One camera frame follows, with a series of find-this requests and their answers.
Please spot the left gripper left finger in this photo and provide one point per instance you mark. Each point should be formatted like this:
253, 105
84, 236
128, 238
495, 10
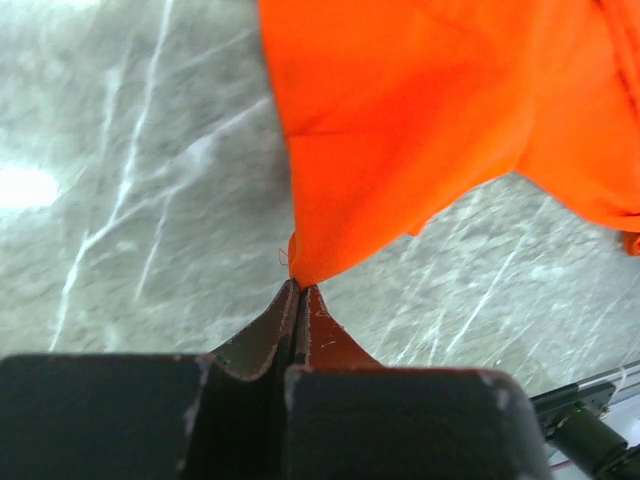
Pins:
250, 354

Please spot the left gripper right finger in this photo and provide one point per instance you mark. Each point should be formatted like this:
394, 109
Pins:
322, 343

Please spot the orange t-shirt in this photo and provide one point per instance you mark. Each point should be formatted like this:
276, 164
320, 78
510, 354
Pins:
392, 110

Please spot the black base beam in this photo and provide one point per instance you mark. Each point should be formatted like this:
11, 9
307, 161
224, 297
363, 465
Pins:
570, 419

